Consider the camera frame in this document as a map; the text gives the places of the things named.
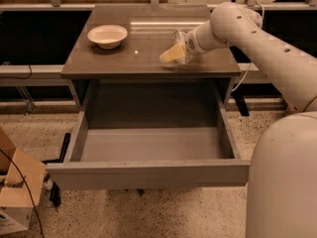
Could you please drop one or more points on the white paper bowl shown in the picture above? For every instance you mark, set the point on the white paper bowl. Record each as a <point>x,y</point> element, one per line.
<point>107,36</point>

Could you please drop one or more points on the black table leg foot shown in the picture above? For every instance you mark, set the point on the black table leg foot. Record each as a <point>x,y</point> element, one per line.
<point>54,167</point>

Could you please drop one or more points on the grey cabinet with glossy top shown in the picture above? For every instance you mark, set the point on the grey cabinet with glossy top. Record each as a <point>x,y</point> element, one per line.
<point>128,87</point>

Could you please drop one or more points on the black stand foot right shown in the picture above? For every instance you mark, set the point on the black stand foot right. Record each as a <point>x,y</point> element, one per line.
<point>241,103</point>

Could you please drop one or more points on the clear plastic water bottle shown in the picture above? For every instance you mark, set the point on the clear plastic water bottle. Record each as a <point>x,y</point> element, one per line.
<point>179,37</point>

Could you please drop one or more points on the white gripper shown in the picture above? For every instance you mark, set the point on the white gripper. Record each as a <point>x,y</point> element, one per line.
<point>190,44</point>

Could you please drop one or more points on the cardboard box left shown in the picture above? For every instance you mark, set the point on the cardboard box left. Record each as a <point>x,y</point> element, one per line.
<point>22,179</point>

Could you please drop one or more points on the open grey top drawer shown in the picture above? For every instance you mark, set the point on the open grey top drawer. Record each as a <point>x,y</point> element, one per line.
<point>141,158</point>

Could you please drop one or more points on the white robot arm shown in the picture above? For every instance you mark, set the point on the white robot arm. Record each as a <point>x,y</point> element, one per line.
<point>282,186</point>

